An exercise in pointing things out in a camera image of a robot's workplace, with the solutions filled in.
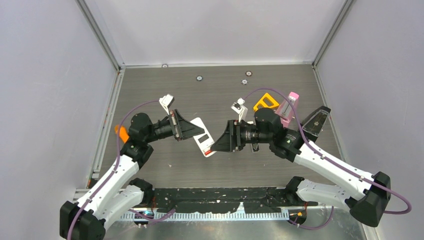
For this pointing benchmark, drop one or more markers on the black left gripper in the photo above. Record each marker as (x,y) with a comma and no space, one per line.
(184,129)

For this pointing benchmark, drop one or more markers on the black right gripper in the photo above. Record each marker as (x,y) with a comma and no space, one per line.
(231,138)

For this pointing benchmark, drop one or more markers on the white remote control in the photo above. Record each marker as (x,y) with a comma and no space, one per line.
(204,140)

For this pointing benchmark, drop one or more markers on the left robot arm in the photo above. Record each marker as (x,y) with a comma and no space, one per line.
(116,192)

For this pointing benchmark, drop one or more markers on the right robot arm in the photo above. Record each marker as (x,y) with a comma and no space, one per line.
(363,194)

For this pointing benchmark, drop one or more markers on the slim white black remote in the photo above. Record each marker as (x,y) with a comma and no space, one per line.
(255,147)

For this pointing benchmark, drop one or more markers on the pink metronome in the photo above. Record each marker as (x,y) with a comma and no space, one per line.
(285,110)

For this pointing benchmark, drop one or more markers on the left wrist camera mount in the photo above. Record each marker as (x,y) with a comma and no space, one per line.
(166,102)

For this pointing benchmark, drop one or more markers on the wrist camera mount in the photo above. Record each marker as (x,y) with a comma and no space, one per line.
(166,102)
(240,109)

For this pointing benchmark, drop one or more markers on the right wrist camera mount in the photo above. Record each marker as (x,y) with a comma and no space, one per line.
(240,109)

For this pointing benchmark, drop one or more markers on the yellow triangular plastic frame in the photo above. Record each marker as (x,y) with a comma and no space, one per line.
(266,101)

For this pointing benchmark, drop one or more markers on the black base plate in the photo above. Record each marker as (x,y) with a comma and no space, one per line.
(225,200)

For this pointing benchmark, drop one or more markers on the orange handle tool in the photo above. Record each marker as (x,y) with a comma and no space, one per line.
(122,132)

